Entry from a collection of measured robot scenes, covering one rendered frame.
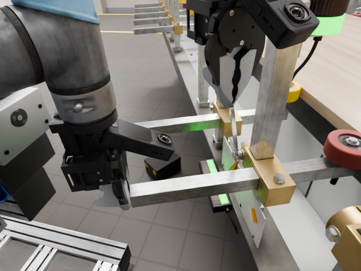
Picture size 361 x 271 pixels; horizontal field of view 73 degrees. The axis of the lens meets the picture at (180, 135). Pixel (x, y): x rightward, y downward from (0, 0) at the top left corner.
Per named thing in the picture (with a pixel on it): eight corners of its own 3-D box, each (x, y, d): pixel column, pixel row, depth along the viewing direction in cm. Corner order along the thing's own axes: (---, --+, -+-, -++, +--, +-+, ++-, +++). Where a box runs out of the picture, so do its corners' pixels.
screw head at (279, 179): (275, 186, 41) (276, 180, 41) (270, 177, 43) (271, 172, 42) (287, 184, 41) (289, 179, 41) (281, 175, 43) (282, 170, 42)
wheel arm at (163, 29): (134, 36, 144) (132, 28, 142) (134, 35, 147) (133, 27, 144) (206, 30, 148) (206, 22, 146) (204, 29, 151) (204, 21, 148)
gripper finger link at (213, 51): (229, 77, 36) (234, 12, 31) (237, 81, 35) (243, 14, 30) (202, 84, 34) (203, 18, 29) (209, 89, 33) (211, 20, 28)
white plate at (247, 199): (255, 248, 50) (263, 219, 44) (220, 163, 71) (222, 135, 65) (258, 248, 50) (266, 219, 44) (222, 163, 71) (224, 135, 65)
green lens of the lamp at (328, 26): (308, 36, 33) (312, 19, 31) (286, 27, 37) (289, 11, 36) (349, 33, 33) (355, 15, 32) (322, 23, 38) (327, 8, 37)
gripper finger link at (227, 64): (211, 95, 42) (213, 40, 36) (232, 111, 38) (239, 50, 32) (195, 100, 41) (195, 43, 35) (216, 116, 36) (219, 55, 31)
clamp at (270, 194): (264, 207, 44) (268, 189, 41) (238, 158, 55) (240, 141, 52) (293, 203, 44) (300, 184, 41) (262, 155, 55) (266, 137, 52)
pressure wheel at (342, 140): (326, 200, 47) (348, 156, 40) (304, 171, 54) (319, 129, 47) (365, 194, 48) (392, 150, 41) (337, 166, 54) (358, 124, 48)
